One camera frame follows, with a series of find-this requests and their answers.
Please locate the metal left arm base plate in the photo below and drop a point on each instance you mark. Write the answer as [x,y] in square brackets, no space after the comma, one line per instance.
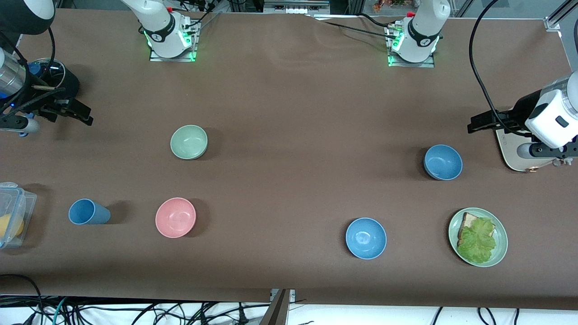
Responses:
[431,63]

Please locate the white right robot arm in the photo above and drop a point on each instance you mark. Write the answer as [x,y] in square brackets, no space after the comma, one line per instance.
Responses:
[158,27]

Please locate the grey electronics box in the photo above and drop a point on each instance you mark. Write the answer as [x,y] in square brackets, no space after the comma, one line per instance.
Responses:
[295,6]

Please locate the brown table cover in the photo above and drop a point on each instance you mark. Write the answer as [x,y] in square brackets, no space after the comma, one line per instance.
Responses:
[280,99]

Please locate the green lettuce leaf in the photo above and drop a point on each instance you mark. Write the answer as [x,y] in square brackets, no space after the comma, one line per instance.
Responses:
[478,241]

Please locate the white bread slice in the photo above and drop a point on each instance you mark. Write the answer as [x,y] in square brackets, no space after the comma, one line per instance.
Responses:
[468,222]

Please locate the clear plastic food container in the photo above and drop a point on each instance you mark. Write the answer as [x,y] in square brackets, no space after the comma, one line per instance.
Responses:
[25,203]

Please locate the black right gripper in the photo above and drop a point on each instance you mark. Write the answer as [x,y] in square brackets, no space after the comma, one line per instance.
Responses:
[64,85]

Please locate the yellow fruit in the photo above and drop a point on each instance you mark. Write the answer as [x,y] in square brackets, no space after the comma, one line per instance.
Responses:
[9,225]

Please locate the blue bowl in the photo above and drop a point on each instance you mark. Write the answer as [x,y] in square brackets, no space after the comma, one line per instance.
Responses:
[442,162]
[365,238]

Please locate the pink bowl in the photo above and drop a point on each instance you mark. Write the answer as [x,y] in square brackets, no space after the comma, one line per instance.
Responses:
[175,217]

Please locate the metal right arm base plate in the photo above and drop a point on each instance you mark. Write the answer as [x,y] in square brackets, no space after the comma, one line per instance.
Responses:
[194,43]

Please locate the aluminium frame post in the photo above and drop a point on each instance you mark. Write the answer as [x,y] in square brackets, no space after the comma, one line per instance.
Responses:
[280,309]

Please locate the aluminium frame profile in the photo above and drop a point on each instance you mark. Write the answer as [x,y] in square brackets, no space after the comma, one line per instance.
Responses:
[560,13]

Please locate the blue plastic cup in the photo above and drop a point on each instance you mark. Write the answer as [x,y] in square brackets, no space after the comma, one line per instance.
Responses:
[88,212]

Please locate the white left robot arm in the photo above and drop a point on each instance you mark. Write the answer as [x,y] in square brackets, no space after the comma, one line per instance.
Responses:
[424,27]

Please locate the green plate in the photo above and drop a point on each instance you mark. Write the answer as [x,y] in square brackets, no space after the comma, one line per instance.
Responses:
[501,241]

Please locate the green bowl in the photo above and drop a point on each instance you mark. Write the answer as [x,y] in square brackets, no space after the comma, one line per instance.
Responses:
[188,142]

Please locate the glass pot lid blue knob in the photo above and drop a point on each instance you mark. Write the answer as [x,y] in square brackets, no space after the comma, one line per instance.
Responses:
[56,70]

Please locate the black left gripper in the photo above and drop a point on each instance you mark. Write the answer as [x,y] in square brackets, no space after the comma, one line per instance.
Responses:
[524,109]

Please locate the cream white toaster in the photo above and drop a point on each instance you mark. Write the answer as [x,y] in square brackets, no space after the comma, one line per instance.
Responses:
[510,153]

